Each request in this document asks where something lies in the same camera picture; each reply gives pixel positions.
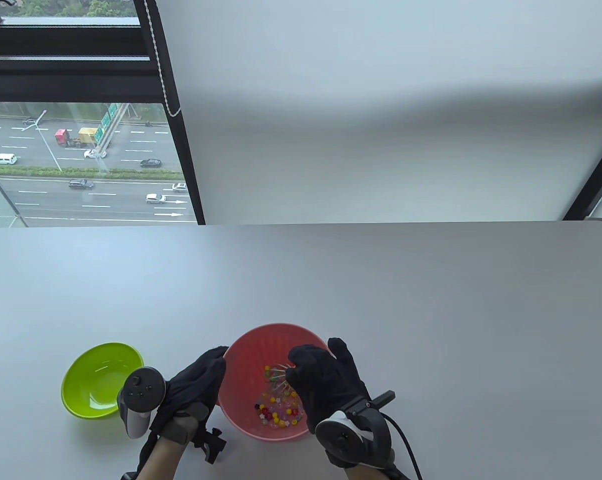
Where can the pile of colourful plastic decorations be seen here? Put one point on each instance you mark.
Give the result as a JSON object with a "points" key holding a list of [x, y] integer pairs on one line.
{"points": [[278, 412]]}

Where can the pink salad bowl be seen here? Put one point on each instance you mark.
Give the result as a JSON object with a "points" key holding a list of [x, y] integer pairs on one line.
{"points": [[253, 355]]}

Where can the grey left hand controller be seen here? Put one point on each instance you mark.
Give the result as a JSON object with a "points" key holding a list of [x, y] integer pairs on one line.
{"points": [[138, 400]]}

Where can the white roller blind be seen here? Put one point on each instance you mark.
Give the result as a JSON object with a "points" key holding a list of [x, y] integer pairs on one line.
{"points": [[380, 110]]}

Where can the green plastic bowl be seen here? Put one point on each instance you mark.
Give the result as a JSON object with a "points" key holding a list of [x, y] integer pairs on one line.
{"points": [[93, 380]]}

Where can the person's left hand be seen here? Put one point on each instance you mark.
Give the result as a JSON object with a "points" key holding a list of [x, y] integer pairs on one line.
{"points": [[193, 387]]}

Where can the person's right forearm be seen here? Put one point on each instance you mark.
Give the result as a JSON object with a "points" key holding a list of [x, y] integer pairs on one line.
{"points": [[368, 474]]}

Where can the person's left forearm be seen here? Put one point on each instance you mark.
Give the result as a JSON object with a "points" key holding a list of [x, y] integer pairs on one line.
{"points": [[163, 460]]}

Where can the black window frame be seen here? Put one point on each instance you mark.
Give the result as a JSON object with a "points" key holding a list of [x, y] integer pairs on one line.
{"points": [[71, 50]]}

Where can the black right hand controller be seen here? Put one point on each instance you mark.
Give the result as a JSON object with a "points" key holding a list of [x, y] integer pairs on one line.
{"points": [[353, 437]]}

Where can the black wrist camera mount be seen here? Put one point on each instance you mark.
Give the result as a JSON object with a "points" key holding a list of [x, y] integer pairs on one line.
{"points": [[212, 442]]}

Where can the person's right hand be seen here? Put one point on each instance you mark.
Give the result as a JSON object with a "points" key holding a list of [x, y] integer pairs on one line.
{"points": [[330, 385]]}

